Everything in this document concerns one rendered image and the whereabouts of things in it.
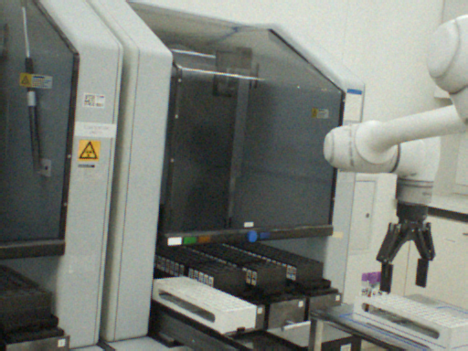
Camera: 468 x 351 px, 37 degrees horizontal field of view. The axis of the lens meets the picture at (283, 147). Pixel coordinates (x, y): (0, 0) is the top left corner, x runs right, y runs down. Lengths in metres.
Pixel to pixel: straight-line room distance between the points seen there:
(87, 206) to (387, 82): 2.68
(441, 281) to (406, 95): 1.09
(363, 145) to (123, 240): 0.60
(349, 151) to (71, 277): 0.69
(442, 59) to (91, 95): 0.82
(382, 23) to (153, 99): 2.48
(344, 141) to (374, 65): 2.38
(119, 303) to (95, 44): 0.61
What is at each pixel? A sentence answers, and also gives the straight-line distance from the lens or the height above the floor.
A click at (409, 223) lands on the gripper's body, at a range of 1.73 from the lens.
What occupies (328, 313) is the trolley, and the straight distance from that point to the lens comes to 1.84.
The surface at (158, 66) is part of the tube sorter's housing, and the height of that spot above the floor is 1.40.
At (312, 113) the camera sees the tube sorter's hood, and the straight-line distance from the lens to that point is 2.01.
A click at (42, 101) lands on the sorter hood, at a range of 1.55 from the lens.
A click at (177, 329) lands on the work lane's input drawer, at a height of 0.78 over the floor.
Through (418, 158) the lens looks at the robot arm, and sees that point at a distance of 1.67.
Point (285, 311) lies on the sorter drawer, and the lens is 1.96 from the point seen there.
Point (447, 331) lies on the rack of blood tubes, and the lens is 1.65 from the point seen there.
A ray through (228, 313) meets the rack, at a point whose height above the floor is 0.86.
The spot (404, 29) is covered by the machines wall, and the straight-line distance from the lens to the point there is 4.16.
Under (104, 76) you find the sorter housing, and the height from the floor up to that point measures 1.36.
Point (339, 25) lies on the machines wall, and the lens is 3.74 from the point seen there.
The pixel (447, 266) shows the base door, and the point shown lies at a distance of 4.01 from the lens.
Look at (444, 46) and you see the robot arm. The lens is 1.13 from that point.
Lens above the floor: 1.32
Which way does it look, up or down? 3 degrees down
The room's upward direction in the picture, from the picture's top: 6 degrees clockwise
